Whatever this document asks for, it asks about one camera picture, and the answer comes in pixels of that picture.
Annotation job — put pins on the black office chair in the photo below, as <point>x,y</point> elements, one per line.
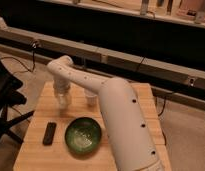
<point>9,96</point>

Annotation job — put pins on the wooden table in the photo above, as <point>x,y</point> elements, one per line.
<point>35,156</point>

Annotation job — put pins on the green ceramic bowl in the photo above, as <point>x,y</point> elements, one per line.
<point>83,135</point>

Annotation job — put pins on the long metal rail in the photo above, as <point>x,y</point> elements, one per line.
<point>164,74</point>

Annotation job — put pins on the white cup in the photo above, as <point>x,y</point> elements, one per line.
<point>91,98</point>

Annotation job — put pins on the black remote control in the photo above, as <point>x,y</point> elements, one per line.
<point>49,133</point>

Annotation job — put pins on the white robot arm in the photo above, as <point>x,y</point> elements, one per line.
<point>128,133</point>

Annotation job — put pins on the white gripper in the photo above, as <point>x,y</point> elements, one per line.
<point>61,87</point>

